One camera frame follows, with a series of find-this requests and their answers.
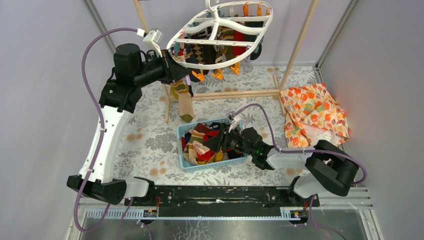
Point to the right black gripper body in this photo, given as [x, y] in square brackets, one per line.
[230, 140]

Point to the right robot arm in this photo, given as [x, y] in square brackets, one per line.
[329, 169]

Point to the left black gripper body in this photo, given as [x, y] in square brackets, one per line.
[168, 66]

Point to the striped beige brown sock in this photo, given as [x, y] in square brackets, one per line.
[181, 92]

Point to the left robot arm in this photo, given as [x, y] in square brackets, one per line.
[133, 69]

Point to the blue plastic basket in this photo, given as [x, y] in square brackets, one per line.
[185, 165]

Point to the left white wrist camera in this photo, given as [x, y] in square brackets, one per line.
[151, 39]

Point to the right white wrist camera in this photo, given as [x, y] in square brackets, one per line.
[234, 121]

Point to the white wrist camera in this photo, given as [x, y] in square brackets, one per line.
[151, 39]
[234, 121]

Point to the white round clip hanger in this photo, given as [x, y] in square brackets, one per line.
[222, 30]

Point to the floral orange cloth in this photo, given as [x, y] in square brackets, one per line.
[312, 114]

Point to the wooden drying rack frame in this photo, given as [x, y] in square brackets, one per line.
[279, 86]

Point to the argyle dark hanging sock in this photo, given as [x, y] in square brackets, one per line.
[198, 53]

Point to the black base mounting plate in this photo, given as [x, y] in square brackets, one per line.
[184, 201]

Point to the pile of socks in basket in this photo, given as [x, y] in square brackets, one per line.
[196, 153]

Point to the dark green hanging sock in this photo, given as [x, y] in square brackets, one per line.
[258, 50]

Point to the floral table mat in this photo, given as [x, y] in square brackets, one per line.
[149, 147]

